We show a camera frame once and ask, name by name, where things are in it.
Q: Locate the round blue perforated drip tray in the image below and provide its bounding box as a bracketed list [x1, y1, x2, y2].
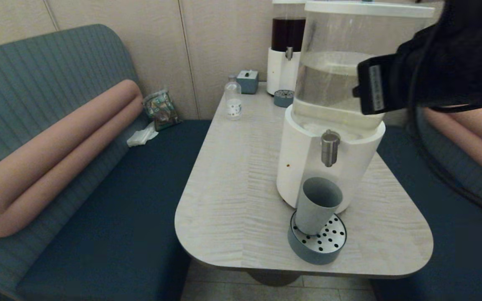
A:
[287, 209, 347, 265]

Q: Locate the small clear bottle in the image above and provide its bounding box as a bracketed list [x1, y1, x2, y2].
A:
[224, 76, 242, 121]

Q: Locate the blue-grey tissue box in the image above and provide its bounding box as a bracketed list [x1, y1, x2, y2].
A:
[236, 70, 259, 94]

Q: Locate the small round blue drip tray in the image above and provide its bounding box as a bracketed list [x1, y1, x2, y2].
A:
[273, 90, 294, 108]

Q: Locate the teal upholstered bench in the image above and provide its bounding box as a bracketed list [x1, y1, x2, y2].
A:
[0, 24, 212, 301]
[371, 102, 482, 301]

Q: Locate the dark drink dispenser white base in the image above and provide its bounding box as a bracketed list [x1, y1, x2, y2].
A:
[266, 0, 307, 97]

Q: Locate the pink bolster cushion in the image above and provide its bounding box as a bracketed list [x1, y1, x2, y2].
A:
[425, 105, 482, 189]
[0, 79, 144, 238]

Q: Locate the grey-blue plastic cup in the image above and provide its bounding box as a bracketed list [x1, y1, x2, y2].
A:
[295, 177, 344, 236]

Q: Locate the crumpled white tissue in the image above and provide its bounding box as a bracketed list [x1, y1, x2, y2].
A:
[126, 122, 159, 148]

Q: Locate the clear water dispenser white base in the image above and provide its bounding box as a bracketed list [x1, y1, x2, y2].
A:
[276, 1, 435, 214]

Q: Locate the green snack bag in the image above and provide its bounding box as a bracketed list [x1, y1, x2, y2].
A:
[142, 89, 182, 132]

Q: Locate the steel water dispenser tap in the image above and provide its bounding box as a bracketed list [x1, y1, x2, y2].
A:
[321, 130, 341, 168]

